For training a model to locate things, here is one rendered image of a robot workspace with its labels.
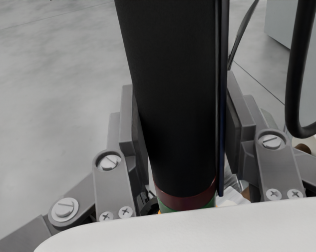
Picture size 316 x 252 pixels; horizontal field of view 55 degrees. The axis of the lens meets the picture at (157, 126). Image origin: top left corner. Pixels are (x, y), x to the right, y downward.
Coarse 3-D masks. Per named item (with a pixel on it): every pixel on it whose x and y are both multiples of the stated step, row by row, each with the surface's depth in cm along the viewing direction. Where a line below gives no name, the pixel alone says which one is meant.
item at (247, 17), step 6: (258, 0) 39; (252, 6) 40; (252, 12) 39; (246, 18) 41; (240, 24) 48; (246, 24) 40; (240, 30) 42; (240, 36) 40; (234, 42) 44; (234, 48) 41; (234, 54) 40; (228, 60) 44; (228, 66) 40
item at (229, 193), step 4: (228, 188) 24; (232, 188) 24; (224, 192) 24; (228, 192) 24; (232, 192) 24; (236, 192) 24; (216, 196) 24; (224, 196) 23; (228, 196) 23; (232, 196) 23; (236, 196) 23; (240, 196) 23; (216, 200) 23; (220, 200) 23; (224, 200) 23; (232, 200) 23; (236, 200) 23; (240, 200) 23; (244, 200) 23; (248, 200) 23; (220, 204) 23
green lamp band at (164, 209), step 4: (212, 200) 16; (160, 204) 17; (208, 204) 16; (212, 204) 16; (160, 208) 17; (164, 208) 16; (168, 208) 16; (200, 208) 16; (164, 212) 17; (168, 212) 16
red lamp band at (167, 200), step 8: (152, 176) 16; (160, 192) 15; (208, 192) 15; (168, 200) 15; (176, 200) 15; (184, 200) 15; (192, 200) 15; (200, 200) 15; (208, 200) 16; (176, 208) 16; (184, 208) 15; (192, 208) 15
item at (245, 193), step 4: (300, 144) 26; (304, 144) 26; (300, 148) 26; (304, 148) 26; (308, 148) 26; (308, 152) 26; (248, 188) 24; (240, 192) 24; (244, 192) 24; (248, 192) 23; (244, 196) 23; (248, 196) 23
